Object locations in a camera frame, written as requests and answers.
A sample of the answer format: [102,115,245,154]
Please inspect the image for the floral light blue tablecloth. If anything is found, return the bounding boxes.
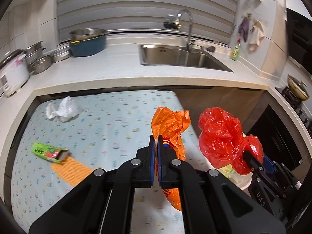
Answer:
[10,90,205,234]

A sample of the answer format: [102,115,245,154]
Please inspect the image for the white rice cooker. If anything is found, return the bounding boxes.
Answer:
[0,49,30,98]

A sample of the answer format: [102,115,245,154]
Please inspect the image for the dark blue plastic basin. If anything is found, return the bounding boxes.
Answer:
[69,33,108,57]

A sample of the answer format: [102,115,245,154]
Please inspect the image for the beige hanging cloth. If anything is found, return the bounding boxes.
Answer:
[248,20,265,51]

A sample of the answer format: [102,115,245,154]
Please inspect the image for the black gas stove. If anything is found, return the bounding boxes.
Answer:
[275,86,312,132]

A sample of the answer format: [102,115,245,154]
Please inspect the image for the black range hood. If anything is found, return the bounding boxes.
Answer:
[285,7,312,66]

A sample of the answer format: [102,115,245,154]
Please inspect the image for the green dish soap bottle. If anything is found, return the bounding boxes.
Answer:
[230,38,242,61]

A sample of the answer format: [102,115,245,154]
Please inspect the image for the stainless steel sink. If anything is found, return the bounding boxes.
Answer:
[139,44,234,73]

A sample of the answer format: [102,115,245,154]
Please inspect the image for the black built-in oven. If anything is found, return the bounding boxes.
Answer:
[249,105,308,168]

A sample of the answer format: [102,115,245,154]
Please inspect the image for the small steel pot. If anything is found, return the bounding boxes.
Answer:
[29,55,53,75]

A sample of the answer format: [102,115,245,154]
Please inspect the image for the yellow green printed bag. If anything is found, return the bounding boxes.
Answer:
[218,163,236,178]

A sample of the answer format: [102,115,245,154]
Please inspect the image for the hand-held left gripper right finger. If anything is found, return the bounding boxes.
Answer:
[157,135,287,234]

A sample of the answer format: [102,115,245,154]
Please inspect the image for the purple hanging cloth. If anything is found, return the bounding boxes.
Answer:
[238,17,249,42]

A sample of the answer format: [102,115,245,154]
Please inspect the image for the clear crumpled plastic bag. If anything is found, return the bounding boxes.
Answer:
[57,96,84,123]

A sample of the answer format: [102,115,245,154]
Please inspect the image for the flat steel pan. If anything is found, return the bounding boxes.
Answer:
[50,44,72,63]

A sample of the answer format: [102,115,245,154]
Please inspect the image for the red plastic bag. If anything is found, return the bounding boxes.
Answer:
[197,107,264,176]

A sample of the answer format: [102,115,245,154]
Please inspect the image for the green cardboard box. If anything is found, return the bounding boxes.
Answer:
[31,142,71,163]

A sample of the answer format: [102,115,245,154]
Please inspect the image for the large steel bowl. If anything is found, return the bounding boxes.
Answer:
[69,28,108,42]

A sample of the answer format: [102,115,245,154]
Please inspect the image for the yellow waffle dish cloth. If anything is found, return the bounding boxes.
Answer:
[51,156,94,188]

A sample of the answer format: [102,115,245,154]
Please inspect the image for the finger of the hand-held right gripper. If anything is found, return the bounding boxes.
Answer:
[244,151,287,199]
[263,155,296,188]

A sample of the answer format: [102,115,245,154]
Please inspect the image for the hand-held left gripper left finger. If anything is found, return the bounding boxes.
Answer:
[29,135,156,234]

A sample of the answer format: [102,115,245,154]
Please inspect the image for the orange printed plastic wrapper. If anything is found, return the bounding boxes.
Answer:
[151,106,191,211]

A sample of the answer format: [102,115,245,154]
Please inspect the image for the chrome kitchen faucet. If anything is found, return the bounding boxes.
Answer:
[164,9,204,53]

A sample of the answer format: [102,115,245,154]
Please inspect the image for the stacked steel steamer pots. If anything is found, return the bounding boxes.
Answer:
[24,41,47,65]

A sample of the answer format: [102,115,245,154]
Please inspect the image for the wok with glass lid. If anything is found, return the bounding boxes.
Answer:
[287,74,310,101]

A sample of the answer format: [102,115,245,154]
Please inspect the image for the grey striped window blind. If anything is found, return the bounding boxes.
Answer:
[57,0,240,47]

